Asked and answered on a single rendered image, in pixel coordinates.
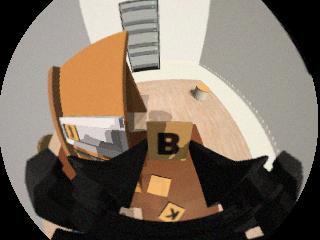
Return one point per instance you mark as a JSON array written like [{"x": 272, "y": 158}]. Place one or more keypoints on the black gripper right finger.
[{"x": 219, "y": 175}]

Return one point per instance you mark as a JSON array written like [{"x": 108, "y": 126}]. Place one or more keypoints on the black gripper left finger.
[{"x": 118, "y": 175}]

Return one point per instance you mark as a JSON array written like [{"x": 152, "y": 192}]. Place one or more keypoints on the small white jar with orange lid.
[{"x": 201, "y": 92}]

